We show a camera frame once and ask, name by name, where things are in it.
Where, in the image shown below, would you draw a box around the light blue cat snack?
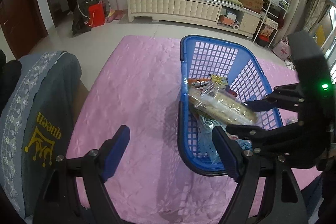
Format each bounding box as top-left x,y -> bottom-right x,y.
197,114 -> 252,164

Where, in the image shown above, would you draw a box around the large cracker pack green ends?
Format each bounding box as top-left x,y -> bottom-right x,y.
188,81 -> 258,125

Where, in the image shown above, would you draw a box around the orange snack bar packet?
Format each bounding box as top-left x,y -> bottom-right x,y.
187,79 -> 211,88

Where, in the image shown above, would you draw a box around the blue plastic basket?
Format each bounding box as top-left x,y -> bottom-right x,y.
178,35 -> 282,177

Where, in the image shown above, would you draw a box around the clear blue biscuit packet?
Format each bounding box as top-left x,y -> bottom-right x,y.
286,117 -> 298,125

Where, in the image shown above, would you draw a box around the purple yellow chip packet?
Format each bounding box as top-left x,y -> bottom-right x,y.
210,74 -> 228,88

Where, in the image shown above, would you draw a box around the pink white shopping bag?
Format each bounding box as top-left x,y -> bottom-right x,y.
272,40 -> 291,61

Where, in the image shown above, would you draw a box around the grey chair cover with crown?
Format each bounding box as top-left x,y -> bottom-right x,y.
1,51 -> 81,219

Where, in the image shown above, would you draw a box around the white metal shelf rack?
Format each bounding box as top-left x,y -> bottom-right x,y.
253,0 -> 289,48

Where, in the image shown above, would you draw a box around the cardboard box on cabinet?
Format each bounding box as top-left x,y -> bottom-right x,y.
238,0 -> 264,13

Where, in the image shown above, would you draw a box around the green folded cloth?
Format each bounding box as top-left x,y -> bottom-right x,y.
221,0 -> 243,7

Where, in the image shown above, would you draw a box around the pink quilted tablecloth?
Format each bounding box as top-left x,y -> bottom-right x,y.
65,35 -> 324,224

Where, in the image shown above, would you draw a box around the white TV cabinet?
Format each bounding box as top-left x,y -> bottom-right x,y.
127,0 -> 261,39

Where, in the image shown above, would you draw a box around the black bag on floor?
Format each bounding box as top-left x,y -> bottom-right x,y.
71,1 -> 91,36

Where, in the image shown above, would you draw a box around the brown wooden door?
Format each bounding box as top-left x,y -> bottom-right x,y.
1,0 -> 47,59

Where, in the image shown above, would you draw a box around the broom and dustpan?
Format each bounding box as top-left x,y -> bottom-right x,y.
106,0 -> 124,23

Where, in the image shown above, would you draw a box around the red bag on floor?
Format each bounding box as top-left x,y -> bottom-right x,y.
88,1 -> 105,28

